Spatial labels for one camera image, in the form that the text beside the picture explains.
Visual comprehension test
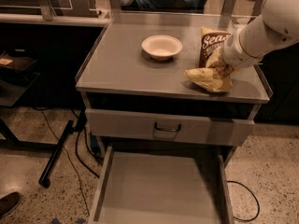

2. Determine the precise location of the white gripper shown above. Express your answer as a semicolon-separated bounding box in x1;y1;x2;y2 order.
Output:
222;31;263;69

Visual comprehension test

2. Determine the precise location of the brown sea salt chip bag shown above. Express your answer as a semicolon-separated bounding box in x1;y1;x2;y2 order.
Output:
184;27;234;92

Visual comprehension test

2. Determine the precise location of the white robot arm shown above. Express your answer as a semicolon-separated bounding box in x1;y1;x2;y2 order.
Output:
222;0;299;68

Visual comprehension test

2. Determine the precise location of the grey top drawer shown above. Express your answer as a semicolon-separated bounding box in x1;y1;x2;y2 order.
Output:
86;108;254;146

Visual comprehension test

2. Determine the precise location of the open grey middle drawer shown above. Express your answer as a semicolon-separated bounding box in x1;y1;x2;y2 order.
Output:
88;146;235;224

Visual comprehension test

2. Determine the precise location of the white paper bowl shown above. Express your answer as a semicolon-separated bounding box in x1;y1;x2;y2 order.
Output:
141;35;182;61

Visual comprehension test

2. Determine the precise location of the dark box with label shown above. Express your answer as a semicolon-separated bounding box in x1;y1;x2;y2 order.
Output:
0;51;36;73

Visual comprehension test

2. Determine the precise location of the black side table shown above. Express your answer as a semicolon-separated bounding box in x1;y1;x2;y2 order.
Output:
0;73;40;107

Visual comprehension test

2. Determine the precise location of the black metal stand leg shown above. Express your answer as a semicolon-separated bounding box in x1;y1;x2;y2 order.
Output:
38;120;73;189

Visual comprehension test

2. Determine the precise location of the dark shoe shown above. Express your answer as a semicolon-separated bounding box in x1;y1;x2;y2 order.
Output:
0;192;21;218

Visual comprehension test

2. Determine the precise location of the black drawer handle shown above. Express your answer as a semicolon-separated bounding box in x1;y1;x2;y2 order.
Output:
154;122;181;133

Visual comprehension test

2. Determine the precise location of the black floor cable right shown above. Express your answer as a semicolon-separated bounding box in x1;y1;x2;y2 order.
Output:
226;180;261;222

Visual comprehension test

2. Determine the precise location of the black floor cable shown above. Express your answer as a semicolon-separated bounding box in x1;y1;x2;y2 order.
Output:
32;105;101;217
226;180;261;222

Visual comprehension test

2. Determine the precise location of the black floor cable left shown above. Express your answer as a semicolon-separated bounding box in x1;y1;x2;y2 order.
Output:
32;105;101;217

